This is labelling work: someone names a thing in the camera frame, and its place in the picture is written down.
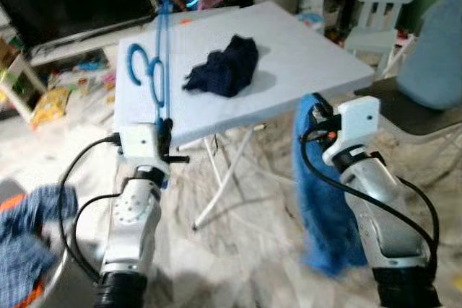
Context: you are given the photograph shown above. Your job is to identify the blue plastic hanger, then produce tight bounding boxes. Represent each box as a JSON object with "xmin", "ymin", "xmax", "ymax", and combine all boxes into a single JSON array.
[{"xmin": 127, "ymin": 0, "xmax": 175, "ymax": 127}]

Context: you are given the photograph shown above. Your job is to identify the blue terry towel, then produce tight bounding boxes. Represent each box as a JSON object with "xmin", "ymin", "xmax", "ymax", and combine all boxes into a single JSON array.
[{"xmin": 292, "ymin": 92, "xmax": 370, "ymax": 278}]

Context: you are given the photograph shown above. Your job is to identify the blue plaid shirt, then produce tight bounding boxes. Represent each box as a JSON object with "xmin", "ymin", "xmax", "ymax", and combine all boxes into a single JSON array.
[{"xmin": 0, "ymin": 184, "xmax": 79, "ymax": 308}]

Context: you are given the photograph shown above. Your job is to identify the pale grey folding table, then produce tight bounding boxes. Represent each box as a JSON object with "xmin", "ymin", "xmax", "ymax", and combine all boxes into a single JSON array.
[{"xmin": 113, "ymin": 1, "xmax": 376, "ymax": 231}]

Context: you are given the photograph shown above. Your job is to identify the dark navy garment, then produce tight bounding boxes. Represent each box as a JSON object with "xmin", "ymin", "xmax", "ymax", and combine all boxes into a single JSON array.
[{"xmin": 183, "ymin": 35, "xmax": 260, "ymax": 99}]

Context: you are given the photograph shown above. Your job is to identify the yellow snack bag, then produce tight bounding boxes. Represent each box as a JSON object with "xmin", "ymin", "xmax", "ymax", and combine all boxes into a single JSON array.
[{"xmin": 30, "ymin": 86, "xmax": 73, "ymax": 130}]

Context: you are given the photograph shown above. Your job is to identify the white television stand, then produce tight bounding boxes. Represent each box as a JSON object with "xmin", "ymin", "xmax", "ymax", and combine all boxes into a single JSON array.
[{"xmin": 29, "ymin": 23, "xmax": 156, "ymax": 71}]

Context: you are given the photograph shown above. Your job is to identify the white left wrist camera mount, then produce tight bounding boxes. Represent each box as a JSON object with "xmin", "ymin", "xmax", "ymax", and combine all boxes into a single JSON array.
[{"xmin": 117, "ymin": 123, "xmax": 173, "ymax": 179}]

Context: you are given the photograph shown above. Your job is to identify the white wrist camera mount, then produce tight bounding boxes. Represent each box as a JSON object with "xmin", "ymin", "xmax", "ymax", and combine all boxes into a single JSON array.
[
  {"xmin": 326, "ymin": 97, "xmax": 381, "ymax": 166},
  {"xmin": 117, "ymin": 123, "xmax": 173, "ymax": 179}
]

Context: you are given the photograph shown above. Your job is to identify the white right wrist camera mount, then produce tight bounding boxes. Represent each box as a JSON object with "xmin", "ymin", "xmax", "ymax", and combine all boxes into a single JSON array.
[{"xmin": 326, "ymin": 97, "xmax": 381, "ymax": 166}]

